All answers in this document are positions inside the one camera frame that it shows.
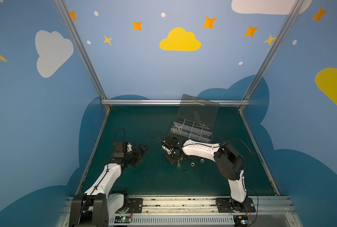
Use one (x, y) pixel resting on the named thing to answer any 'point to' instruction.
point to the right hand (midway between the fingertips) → (172, 158)
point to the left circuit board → (122, 219)
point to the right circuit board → (241, 221)
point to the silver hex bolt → (178, 164)
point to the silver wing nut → (176, 127)
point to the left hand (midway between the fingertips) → (148, 151)
